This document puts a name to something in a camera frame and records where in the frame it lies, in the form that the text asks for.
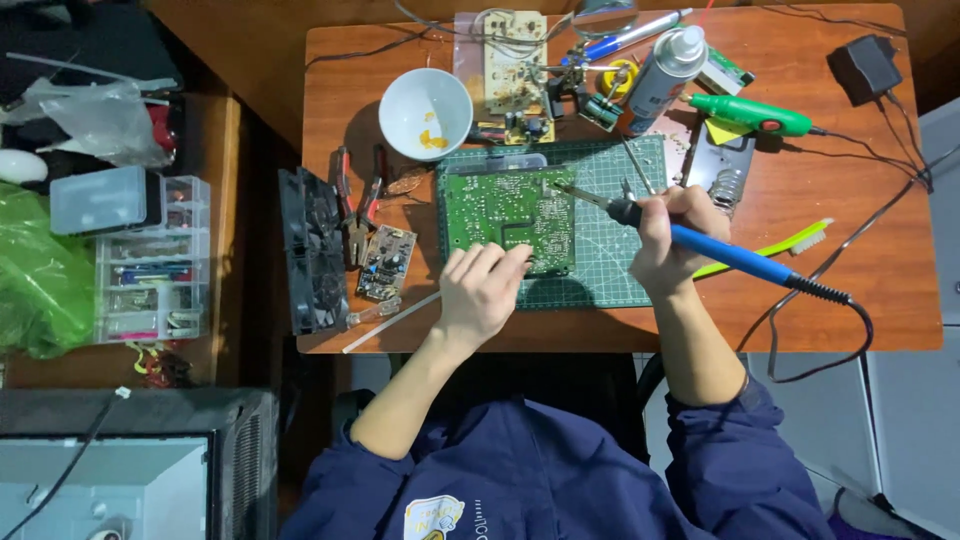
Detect person's left hand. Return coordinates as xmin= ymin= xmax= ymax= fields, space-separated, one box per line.
xmin=435 ymin=241 xmax=536 ymax=350

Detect person's right hand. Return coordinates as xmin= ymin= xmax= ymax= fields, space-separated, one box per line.
xmin=628 ymin=184 xmax=732 ymax=301

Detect large green circuit board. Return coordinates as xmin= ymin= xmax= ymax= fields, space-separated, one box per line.
xmin=442 ymin=165 xmax=579 ymax=278

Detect blue handled soldering iron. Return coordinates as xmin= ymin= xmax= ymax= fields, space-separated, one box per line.
xmin=553 ymin=180 xmax=854 ymax=306

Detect green cutting mat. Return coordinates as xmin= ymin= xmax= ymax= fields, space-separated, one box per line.
xmin=435 ymin=135 xmax=670 ymax=312

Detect metal tweezers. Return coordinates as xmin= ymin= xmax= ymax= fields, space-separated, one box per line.
xmin=619 ymin=133 xmax=658 ymax=198

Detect soldering iron stand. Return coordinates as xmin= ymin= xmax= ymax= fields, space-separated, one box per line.
xmin=681 ymin=120 xmax=756 ymax=219

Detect clear plastic box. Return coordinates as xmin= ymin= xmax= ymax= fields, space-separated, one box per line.
xmin=445 ymin=152 xmax=549 ymax=175

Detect small green circuit board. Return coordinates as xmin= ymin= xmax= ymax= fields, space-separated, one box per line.
xmin=355 ymin=224 xmax=418 ymax=302

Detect small yellow circuit board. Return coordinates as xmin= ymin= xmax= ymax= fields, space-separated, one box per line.
xmin=477 ymin=110 xmax=557 ymax=147

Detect green rotary tool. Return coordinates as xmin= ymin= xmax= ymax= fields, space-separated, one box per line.
xmin=679 ymin=92 xmax=828 ymax=138

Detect white spray can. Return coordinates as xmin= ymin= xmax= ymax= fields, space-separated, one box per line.
xmin=624 ymin=24 xmax=708 ymax=138

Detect yellow solder wick reel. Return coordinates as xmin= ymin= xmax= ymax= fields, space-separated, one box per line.
xmin=597 ymin=58 xmax=641 ymax=99

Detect green white box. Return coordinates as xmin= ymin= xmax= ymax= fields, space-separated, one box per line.
xmin=696 ymin=45 xmax=756 ymax=97

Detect white bowl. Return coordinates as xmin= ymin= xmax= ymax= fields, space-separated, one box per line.
xmin=378 ymin=67 xmax=474 ymax=163

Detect helping hands magnifier stand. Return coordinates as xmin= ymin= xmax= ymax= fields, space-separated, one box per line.
xmin=536 ymin=0 xmax=640 ymax=133

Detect black cooling fan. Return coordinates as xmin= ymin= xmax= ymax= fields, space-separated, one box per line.
xmin=278 ymin=166 xmax=351 ymax=336

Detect beige circuit board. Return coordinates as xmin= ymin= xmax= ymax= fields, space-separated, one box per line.
xmin=481 ymin=10 xmax=550 ymax=117

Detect navy blue jacket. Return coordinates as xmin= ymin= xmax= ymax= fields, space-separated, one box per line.
xmin=279 ymin=367 xmax=837 ymax=540

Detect black power adapter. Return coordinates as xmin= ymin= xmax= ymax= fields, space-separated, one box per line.
xmin=826 ymin=33 xmax=904 ymax=108

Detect clear plastic drawer organizer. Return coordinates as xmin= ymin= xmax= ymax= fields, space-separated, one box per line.
xmin=93 ymin=175 xmax=212 ymax=345

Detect wooden side cabinet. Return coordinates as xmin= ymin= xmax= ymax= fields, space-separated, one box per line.
xmin=0 ymin=93 xmax=243 ymax=390

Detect clear plastic storage case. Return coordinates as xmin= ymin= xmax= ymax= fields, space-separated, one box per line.
xmin=49 ymin=165 xmax=164 ymax=237

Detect clear plastic bag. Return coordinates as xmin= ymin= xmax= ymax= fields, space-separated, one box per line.
xmin=3 ymin=78 xmax=181 ymax=170

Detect black monitor casing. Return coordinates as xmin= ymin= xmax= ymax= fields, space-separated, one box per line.
xmin=0 ymin=387 xmax=280 ymax=540

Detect green plastic bag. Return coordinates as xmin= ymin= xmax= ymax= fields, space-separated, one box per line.
xmin=0 ymin=182 xmax=97 ymax=360

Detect green handled brush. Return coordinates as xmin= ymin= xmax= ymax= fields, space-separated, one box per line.
xmin=691 ymin=217 xmax=835 ymax=282

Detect red handled cutter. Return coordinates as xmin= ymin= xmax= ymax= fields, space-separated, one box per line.
xmin=352 ymin=144 xmax=390 ymax=265

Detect red handled pliers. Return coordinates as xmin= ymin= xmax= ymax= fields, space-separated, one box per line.
xmin=335 ymin=145 xmax=361 ymax=270

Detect black soldering iron cable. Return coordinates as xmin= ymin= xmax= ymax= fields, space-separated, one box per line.
xmin=736 ymin=90 xmax=960 ymax=385

